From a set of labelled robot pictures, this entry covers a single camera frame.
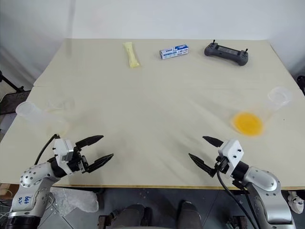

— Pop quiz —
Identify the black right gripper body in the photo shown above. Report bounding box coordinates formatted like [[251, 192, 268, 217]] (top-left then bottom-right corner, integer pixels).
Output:
[[214, 156, 231, 176]]

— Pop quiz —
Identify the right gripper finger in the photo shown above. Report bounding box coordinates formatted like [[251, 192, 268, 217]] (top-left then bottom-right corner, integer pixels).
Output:
[[202, 135, 225, 149], [188, 153, 216, 178]]

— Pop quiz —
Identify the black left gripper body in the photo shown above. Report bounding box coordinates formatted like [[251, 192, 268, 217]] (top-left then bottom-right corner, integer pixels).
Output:
[[67, 146, 89, 174]]

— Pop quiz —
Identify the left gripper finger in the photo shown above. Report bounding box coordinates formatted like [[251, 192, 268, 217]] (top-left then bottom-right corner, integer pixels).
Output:
[[85, 153, 114, 173], [75, 135, 104, 149]]

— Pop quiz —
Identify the large clear plastic cup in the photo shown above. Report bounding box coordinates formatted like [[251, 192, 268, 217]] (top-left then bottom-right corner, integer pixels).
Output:
[[230, 86, 293, 138]]

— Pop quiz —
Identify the small clear plastic cup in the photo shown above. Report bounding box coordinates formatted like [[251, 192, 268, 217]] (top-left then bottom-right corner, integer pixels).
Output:
[[15, 101, 71, 134]]

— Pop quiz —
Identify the clear plastic bag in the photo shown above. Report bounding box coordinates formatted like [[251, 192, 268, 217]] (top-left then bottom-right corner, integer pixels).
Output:
[[51, 187, 100, 215]]

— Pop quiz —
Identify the dark rounded shape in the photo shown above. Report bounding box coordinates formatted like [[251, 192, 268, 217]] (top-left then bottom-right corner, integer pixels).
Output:
[[111, 204, 153, 229], [178, 199, 202, 229]]

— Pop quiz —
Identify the white shoe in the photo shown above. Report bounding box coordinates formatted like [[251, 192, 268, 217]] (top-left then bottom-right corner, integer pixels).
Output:
[[287, 190, 305, 214]]

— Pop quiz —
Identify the grey handheld controller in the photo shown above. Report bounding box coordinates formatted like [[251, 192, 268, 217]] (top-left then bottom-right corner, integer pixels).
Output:
[[203, 39, 250, 66]]

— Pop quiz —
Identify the yellow plastic packet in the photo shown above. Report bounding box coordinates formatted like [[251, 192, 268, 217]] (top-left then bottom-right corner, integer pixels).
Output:
[[122, 42, 141, 69]]

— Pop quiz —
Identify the blue and white box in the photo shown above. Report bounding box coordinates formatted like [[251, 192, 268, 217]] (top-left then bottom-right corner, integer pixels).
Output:
[[159, 44, 190, 61]]

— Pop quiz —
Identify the black stand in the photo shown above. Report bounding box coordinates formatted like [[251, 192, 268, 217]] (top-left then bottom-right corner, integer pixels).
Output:
[[0, 70, 25, 94]]

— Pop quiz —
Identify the black equipment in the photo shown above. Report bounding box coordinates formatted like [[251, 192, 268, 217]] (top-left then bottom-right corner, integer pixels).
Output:
[[295, 73, 305, 96]]

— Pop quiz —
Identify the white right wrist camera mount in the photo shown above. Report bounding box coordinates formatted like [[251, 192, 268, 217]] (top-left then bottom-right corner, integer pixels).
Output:
[[218, 139, 245, 178]]

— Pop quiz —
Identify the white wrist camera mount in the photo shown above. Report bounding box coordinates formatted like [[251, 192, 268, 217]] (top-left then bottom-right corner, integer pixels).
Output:
[[52, 138, 74, 176], [218, 139, 245, 178]]

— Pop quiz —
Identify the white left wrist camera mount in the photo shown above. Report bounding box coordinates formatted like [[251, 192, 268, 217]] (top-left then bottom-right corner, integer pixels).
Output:
[[52, 138, 74, 176]]

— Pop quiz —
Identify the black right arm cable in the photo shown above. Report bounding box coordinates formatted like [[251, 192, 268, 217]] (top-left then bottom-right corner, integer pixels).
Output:
[[215, 162, 254, 229]]

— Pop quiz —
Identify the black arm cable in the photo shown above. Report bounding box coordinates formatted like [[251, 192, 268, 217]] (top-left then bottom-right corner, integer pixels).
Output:
[[215, 162, 254, 229], [34, 134, 60, 166]]

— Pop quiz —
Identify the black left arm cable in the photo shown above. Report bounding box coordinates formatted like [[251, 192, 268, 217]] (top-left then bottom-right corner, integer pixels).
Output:
[[34, 134, 60, 166]]

